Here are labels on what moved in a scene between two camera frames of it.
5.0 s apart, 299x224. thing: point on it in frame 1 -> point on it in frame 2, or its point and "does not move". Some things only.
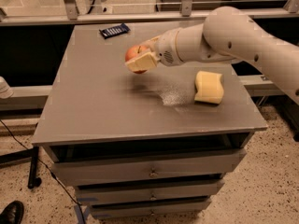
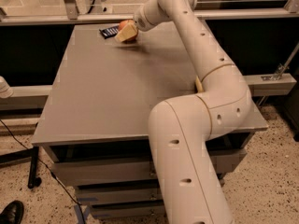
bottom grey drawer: (180, 206) does not move
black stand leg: (33, 154) does not move
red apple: (134, 51) -> (135, 26)
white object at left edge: (6, 91) does not move
